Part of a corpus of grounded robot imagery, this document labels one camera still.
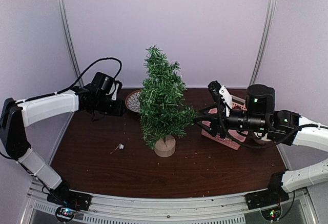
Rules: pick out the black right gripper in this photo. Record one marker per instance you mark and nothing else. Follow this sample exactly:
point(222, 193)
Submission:
point(216, 124)

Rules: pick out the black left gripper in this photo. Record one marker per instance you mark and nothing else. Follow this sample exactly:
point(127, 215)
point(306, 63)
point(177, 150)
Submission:
point(117, 111)

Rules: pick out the small green christmas tree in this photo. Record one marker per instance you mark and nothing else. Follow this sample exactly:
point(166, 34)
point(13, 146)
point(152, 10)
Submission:
point(164, 115)

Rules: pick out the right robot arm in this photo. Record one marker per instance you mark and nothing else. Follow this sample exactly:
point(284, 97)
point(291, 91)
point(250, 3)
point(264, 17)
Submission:
point(279, 127)

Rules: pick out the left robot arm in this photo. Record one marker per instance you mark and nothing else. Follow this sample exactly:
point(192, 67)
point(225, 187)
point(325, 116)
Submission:
point(17, 115)

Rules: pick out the floral patterned ceramic plate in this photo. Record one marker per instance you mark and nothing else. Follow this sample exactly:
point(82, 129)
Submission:
point(132, 101)

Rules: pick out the pink perforated plastic basket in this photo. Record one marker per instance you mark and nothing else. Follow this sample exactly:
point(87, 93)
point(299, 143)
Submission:
point(238, 104)

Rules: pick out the white ceramic bowl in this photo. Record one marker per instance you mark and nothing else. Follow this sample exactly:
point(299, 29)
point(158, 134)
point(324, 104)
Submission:
point(261, 140)

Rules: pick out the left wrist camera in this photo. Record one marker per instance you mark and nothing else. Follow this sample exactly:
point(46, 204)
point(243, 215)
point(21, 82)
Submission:
point(105, 86)

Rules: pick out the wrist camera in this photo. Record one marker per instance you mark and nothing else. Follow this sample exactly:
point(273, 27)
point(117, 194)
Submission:
point(105, 86)
point(221, 96)

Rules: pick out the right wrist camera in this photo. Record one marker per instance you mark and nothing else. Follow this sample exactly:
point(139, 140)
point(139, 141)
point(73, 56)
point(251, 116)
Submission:
point(221, 96)

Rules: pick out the aluminium front rail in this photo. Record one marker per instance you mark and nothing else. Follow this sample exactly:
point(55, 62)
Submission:
point(231, 208)

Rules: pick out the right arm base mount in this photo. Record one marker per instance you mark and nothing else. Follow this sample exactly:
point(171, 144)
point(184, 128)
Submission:
point(273, 195)

